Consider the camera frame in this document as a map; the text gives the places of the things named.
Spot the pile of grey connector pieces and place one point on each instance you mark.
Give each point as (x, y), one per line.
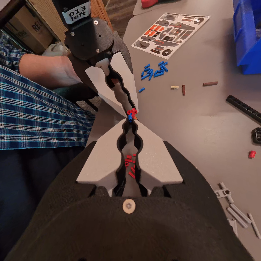
(238, 214)

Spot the blue storage bin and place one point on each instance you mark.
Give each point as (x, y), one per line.
(248, 51)

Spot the sticker sheet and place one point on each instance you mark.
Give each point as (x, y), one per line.
(171, 34)

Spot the person's left forearm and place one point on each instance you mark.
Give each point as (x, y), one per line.
(36, 65)

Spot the wooden post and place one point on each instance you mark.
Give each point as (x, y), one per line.
(46, 12)

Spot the red connector piece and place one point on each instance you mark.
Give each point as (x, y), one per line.
(131, 111)

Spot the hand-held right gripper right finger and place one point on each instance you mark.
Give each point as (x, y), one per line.
(159, 161)

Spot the black open lego frame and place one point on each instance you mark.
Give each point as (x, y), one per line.
(252, 136)

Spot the white plastic bag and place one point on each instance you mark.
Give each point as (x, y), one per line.
(55, 50)

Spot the cardboard box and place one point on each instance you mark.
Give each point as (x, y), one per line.
(26, 30)

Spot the pile of red pins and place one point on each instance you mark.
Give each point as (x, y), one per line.
(129, 163)

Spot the pile of blue pins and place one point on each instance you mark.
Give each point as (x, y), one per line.
(152, 72)

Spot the tan connector pin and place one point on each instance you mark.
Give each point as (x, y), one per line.
(174, 87)

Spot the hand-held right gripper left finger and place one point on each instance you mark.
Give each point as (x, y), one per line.
(97, 159)

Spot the long brown axle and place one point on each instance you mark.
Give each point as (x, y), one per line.
(210, 83)

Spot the long black beam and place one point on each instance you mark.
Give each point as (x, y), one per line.
(242, 109)

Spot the short brown axle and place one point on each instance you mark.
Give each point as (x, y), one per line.
(184, 90)

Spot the person's left hand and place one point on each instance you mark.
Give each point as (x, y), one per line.
(65, 71)

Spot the red round bush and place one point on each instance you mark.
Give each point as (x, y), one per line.
(252, 154)

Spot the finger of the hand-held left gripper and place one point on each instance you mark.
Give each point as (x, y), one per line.
(124, 71)
(97, 79)

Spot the blue lego pin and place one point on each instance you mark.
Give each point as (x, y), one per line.
(130, 118)
(141, 90)

